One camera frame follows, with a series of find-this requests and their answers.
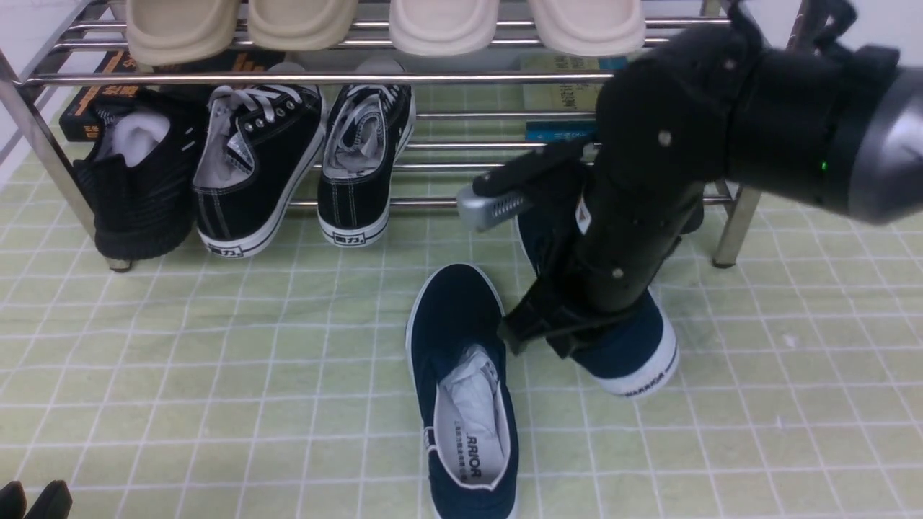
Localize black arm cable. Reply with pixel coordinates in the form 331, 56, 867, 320
725, 0, 859, 62

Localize cream slipper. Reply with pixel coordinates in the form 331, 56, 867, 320
527, 1, 645, 57
389, 1, 500, 56

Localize cream slipper far right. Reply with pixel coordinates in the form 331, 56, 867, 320
527, 1, 645, 57

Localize beige slipper far left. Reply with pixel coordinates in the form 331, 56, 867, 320
125, 1, 241, 66

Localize green checkered table cloth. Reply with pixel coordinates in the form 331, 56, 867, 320
1, 141, 922, 518

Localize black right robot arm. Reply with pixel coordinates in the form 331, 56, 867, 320
457, 1, 921, 357

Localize navy slip-on shoe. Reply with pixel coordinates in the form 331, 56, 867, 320
515, 196, 679, 398
405, 263, 520, 518

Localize black canvas sneaker white laces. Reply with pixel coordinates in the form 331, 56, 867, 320
192, 83, 327, 259

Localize silver metal shoe rack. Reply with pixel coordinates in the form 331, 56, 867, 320
0, 0, 836, 272

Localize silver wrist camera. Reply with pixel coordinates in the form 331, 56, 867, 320
456, 185, 534, 232

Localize beige slipper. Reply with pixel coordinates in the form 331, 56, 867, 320
125, 1, 241, 66
247, 1, 358, 50

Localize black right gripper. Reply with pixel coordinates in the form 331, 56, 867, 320
472, 25, 761, 358

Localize black knit sneaker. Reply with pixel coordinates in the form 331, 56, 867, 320
680, 186, 705, 236
73, 89, 208, 262

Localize black knit sneaker left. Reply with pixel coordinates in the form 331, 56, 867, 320
73, 89, 208, 262

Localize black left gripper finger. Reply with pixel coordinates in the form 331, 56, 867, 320
0, 481, 27, 519
25, 480, 73, 519

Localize black knit sneaker right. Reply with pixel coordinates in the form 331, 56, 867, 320
680, 186, 705, 236

